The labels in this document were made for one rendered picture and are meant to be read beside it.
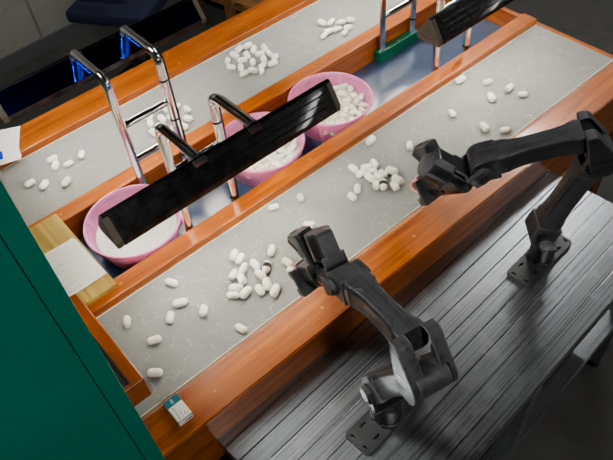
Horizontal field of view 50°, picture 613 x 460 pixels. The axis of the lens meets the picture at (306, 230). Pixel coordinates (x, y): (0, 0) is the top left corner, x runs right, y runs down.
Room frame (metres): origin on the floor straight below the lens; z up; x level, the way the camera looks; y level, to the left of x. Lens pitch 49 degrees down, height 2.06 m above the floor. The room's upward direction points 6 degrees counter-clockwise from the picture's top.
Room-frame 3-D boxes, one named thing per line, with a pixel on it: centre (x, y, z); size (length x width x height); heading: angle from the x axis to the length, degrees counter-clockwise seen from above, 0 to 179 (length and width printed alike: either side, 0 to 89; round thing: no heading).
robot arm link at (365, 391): (0.65, -0.13, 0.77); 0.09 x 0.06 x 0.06; 115
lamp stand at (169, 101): (1.49, 0.44, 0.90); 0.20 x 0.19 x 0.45; 126
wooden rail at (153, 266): (1.46, -0.12, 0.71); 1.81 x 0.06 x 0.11; 126
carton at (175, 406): (0.66, 0.31, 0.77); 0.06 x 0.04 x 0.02; 36
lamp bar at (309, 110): (1.10, 0.16, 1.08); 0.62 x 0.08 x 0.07; 126
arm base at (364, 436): (0.64, -0.13, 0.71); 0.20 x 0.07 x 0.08; 130
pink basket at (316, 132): (1.66, -0.12, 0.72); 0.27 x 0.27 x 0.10
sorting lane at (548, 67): (1.31, -0.23, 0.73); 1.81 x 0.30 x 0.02; 126
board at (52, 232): (1.10, 0.64, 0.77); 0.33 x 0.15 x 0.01; 36
